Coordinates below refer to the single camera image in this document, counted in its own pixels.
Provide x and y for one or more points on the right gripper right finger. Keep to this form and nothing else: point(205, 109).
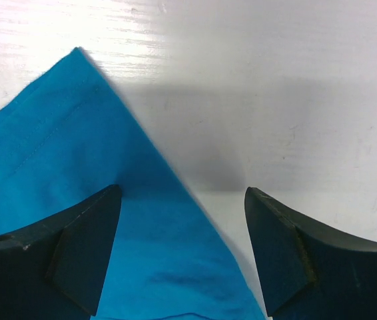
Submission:
point(307, 269)

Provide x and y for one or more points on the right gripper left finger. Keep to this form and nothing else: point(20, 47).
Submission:
point(56, 268)

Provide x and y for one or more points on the blue t shirt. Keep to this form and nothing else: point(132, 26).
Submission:
point(68, 135)

